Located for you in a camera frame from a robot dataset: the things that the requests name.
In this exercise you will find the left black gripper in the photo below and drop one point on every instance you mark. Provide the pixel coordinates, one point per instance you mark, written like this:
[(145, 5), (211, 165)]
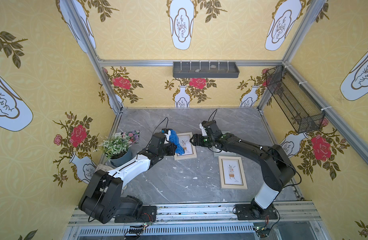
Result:
[(170, 147)]

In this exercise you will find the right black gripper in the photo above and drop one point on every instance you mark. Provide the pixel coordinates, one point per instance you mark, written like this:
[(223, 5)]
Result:
[(200, 140)]

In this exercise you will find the blue microfiber cloth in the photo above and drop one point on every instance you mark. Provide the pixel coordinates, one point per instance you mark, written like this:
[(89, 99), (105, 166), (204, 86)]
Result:
[(174, 138)]

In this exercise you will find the beige picture frame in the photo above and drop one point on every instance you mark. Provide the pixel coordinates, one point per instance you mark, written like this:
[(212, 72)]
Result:
[(232, 174), (189, 149)]

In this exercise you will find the grey-green picture frame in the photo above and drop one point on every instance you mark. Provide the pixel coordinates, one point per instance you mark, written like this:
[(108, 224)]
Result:
[(218, 152)]

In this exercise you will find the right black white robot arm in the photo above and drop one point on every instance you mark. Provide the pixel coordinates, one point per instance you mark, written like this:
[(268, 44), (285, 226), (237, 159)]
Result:
[(276, 167)]

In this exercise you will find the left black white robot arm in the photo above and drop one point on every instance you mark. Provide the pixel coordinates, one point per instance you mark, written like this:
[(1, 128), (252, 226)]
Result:
[(102, 199)]

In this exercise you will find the floral patterned box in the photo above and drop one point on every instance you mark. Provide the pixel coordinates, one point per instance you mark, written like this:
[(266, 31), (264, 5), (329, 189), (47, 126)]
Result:
[(134, 136)]

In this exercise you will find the potted green plant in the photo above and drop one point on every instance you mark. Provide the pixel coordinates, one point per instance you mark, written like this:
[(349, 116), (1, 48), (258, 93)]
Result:
[(117, 149)]

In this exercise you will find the beige work glove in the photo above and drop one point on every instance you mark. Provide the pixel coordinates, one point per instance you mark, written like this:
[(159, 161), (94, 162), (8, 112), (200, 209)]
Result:
[(104, 168)]

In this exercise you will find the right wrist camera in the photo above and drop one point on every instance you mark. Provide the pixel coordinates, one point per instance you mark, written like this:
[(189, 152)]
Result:
[(209, 128)]

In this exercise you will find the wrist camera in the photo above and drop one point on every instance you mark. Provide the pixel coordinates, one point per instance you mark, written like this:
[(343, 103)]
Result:
[(209, 128), (166, 131)]

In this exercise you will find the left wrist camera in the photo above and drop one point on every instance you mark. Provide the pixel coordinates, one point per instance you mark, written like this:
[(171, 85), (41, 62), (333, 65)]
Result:
[(166, 131)]

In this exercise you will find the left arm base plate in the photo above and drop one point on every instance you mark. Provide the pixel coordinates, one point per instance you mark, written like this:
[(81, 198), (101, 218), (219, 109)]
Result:
[(144, 215)]

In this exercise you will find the grey wall shelf tray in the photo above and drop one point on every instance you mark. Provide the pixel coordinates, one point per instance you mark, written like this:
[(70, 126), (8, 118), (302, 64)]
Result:
[(205, 69)]

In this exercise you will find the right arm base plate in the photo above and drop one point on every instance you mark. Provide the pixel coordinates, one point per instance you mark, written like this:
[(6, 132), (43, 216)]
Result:
[(255, 212)]

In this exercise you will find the black wire mesh basket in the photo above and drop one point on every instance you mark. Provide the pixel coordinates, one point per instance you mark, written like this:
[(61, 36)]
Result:
[(301, 110)]

